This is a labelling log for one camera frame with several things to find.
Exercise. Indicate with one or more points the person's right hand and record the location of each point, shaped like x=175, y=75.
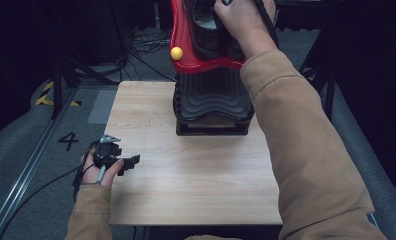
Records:
x=242, y=23

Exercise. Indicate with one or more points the red and black shoe rack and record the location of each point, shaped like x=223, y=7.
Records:
x=212, y=96

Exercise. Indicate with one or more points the black leather shoe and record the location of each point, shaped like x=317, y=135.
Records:
x=232, y=51
x=204, y=33

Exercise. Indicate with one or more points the yellow ball knob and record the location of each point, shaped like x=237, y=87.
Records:
x=176, y=53

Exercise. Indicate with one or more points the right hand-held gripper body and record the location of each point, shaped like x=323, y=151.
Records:
x=227, y=2

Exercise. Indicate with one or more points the person's left hand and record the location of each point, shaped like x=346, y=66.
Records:
x=94, y=173

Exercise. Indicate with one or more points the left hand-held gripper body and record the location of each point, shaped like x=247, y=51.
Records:
x=106, y=153

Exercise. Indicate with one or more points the black metal stand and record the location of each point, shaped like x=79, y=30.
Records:
x=57, y=86
x=329, y=96

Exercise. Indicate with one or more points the aluminium floor rail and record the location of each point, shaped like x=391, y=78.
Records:
x=26, y=170

